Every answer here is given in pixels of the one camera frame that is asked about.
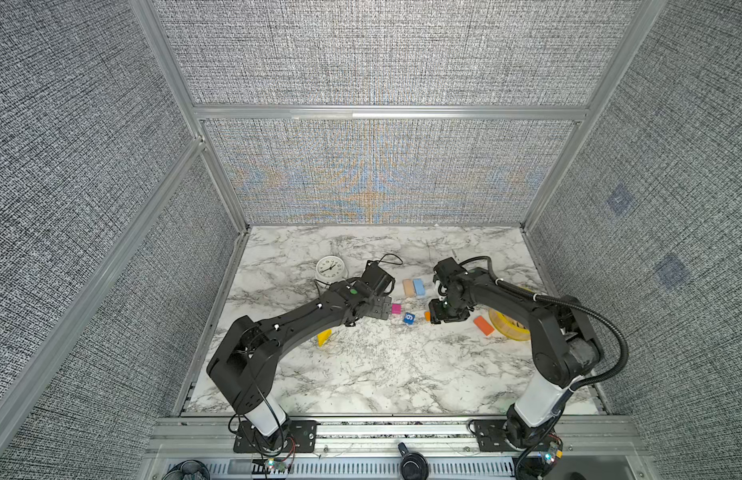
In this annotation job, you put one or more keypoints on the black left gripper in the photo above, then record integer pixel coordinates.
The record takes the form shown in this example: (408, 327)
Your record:
(382, 307)

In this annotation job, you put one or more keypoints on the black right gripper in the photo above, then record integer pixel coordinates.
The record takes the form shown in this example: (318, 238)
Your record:
(437, 315)

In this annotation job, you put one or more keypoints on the red rectangular block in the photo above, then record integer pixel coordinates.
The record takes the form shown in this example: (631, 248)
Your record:
(483, 325)

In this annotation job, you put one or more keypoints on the natural wood rectangular block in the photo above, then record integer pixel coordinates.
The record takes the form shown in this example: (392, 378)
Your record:
(408, 288)

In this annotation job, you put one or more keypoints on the light blue rectangular block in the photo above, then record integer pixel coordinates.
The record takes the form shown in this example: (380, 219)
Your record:
(419, 287)

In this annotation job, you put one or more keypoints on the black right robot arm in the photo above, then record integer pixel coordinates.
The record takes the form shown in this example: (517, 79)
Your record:
(563, 342)

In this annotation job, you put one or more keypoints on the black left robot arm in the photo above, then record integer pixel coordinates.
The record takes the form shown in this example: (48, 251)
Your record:
(244, 364)

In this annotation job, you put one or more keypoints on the yellow triangular block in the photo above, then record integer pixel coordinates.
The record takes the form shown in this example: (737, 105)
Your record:
(324, 337)

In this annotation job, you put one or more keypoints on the yellow wooden bucket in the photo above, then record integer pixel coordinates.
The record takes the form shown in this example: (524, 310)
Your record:
(509, 325)

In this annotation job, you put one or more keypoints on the white alarm clock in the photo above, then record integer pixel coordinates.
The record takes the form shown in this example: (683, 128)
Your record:
(330, 269)

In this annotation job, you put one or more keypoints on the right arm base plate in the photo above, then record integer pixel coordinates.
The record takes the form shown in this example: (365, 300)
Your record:
(501, 435)

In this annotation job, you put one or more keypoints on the aluminium front rail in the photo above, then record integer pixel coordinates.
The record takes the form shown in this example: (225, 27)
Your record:
(366, 447)

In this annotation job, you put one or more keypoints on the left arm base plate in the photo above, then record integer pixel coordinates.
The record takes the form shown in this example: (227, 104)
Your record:
(296, 436)

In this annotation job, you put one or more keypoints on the black knob on rail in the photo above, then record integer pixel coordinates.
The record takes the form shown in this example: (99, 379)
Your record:
(413, 465)

